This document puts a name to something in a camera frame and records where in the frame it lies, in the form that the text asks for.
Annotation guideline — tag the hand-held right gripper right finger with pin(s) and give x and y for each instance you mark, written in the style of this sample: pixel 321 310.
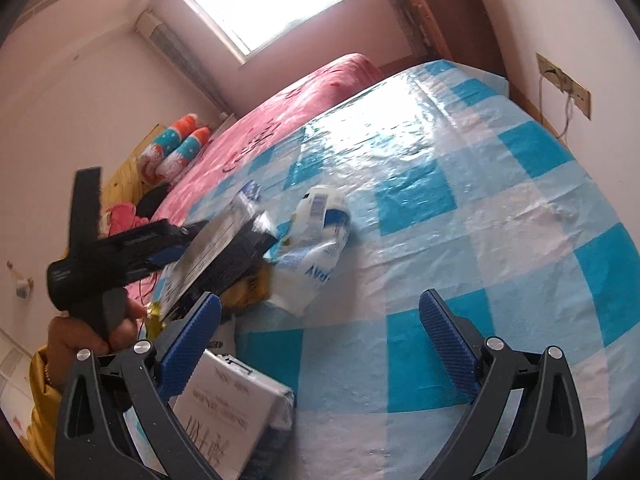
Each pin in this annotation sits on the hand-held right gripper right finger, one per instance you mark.
pixel 447 340

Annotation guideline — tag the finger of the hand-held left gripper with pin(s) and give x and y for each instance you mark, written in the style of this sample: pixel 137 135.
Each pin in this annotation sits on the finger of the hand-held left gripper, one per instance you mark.
pixel 150 237

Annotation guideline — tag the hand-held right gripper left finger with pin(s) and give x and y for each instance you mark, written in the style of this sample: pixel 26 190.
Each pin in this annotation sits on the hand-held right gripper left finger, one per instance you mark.
pixel 192 345

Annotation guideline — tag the yellow snack packet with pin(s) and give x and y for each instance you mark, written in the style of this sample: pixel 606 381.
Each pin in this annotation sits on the yellow snack packet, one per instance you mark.
pixel 252 287

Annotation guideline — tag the black foil packet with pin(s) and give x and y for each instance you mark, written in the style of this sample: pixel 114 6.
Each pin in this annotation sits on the black foil packet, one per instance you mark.
pixel 235 255

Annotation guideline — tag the person's left hand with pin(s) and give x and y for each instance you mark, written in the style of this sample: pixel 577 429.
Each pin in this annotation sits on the person's left hand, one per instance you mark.
pixel 70 337

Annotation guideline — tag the black cloth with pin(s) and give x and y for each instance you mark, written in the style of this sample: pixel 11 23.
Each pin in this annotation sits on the black cloth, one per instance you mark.
pixel 152 201

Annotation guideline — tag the wooden headboard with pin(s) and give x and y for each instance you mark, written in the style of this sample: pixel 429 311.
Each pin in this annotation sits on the wooden headboard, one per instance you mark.
pixel 125 170

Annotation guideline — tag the white printed package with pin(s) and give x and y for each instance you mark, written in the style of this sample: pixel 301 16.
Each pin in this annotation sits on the white printed package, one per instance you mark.
pixel 225 420

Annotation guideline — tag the colourful cartoon pillow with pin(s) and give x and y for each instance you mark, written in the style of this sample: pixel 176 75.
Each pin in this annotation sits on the colourful cartoon pillow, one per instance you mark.
pixel 192 150
pixel 167 147

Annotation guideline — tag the blue checked plastic tablecloth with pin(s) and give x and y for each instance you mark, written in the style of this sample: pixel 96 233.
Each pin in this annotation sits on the blue checked plastic tablecloth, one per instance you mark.
pixel 450 210

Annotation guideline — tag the white blue plastic bag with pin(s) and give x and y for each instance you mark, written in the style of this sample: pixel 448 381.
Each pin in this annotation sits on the white blue plastic bag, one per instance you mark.
pixel 310 260

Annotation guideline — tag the pink printed bed blanket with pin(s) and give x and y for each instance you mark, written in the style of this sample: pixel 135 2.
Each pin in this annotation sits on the pink printed bed blanket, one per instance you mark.
pixel 280 110

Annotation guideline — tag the window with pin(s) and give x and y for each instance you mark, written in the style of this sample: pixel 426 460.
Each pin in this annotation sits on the window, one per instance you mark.
pixel 265 0

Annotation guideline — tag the brown wooden cabinet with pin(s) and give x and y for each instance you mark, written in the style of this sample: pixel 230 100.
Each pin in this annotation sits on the brown wooden cabinet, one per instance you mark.
pixel 450 10

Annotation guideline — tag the small wall fixture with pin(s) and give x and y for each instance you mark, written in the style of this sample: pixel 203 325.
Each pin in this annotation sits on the small wall fixture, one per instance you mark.
pixel 22 287

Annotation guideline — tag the wall air conditioner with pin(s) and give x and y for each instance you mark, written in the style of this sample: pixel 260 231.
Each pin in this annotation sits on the wall air conditioner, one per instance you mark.
pixel 175 50

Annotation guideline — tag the wall socket board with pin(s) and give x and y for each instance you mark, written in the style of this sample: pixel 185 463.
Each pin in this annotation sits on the wall socket board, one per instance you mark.
pixel 575 92

